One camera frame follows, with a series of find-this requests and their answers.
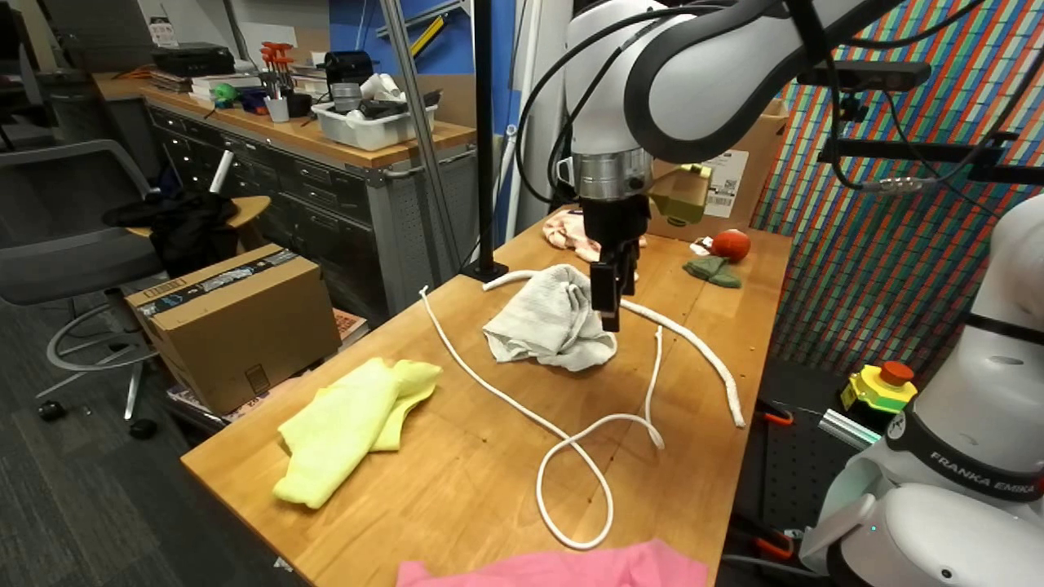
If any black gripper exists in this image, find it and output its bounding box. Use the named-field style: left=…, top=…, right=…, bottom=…
left=581, top=194, right=652, bottom=337

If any white towel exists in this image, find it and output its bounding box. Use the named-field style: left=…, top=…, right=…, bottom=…
left=478, top=261, right=619, bottom=376

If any dark green cloth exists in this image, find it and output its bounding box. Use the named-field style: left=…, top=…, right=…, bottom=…
left=683, top=254, right=746, bottom=293

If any orange plush ball with tag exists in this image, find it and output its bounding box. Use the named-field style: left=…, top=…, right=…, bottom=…
left=688, top=226, right=752, bottom=267

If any hot pink cloth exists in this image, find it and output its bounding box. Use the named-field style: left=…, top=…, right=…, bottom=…
left=394, top=537, right=712, bottom=587

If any yellow cloth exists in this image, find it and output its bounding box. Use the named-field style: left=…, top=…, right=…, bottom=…
left=271, top=357, right=445, bottom=515

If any cardboard box with white label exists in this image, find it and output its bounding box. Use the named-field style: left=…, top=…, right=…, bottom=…
left=644, top=107, right=795, bottom=244

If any black pole stand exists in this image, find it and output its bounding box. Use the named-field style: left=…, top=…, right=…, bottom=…
left=467, top=0, right=509, bottom=279

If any orange clamp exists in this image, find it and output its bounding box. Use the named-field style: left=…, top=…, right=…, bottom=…
left=756, top=402, right=800, bottom=430
left=746, top=522, right=806, bottom=564

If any silver tripod pole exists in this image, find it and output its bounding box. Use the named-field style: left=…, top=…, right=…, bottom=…
left=370, top=0, right=469, bottom=286

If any reddish flat board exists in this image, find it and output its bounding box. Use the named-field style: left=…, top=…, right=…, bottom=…
left=330, top=308, right=370, bottom=347

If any yellow red emergency stop button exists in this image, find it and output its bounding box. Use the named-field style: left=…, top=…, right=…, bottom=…
left=838, top=357, right=923, bottom=420

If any white plastic bin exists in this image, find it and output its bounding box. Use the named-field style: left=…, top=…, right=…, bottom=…
left=308, top=93, right=442, bottom=152

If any grey workbench with wooden top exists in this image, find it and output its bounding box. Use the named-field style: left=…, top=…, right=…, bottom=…
left=90, top=69, right=481, bottom=321

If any round wooden stool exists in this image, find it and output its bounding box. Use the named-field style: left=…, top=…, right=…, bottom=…
left=124, top=194, right=274, bottom=254

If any cardboard box with black tape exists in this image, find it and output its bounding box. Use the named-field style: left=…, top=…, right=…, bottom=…
left=124, top=240, right=342, bottom=417

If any grey office chair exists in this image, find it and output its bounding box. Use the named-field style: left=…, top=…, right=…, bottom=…
left=0, top=138, right=165, bottom=445

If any black mounted camera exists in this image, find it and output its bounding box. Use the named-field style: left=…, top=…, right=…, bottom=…
left=795, top=58, right=933, bottom=125

